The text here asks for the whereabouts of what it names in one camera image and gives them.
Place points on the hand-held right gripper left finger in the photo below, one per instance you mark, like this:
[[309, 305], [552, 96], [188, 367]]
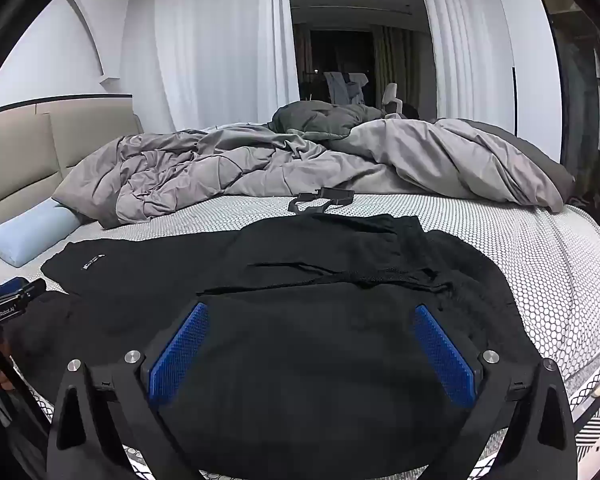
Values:
[[180, 350]]

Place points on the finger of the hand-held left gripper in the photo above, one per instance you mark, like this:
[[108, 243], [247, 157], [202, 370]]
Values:
[[10, 287]]

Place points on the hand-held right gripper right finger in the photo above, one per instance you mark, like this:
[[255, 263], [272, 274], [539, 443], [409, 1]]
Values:
[[442, 350]]

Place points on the black pants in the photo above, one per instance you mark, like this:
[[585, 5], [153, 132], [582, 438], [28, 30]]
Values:
[[300, 360]]

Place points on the light blue bolster pillow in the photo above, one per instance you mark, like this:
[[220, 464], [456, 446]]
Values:
[[30, 235]]

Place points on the white honeycomb mattress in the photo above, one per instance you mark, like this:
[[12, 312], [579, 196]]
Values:
[[530, 260]]

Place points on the beige padded headboard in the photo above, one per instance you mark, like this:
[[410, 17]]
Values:
[[15, 160]]

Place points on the grey duvet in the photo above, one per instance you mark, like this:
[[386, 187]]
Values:
[[205, 170]]

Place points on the white chair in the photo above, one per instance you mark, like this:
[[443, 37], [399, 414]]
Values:
[[390, 95]]

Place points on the hanging grey shirt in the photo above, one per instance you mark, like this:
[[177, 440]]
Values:
[[337, 87]]

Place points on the dark glass wardrobe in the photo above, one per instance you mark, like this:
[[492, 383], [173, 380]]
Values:
[[575, 85]]

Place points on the brown curtain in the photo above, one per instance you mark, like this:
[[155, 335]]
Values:
[[395, 55]]

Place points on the white curtain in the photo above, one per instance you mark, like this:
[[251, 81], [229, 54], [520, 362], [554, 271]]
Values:
[[455, 35], [205, 35]]

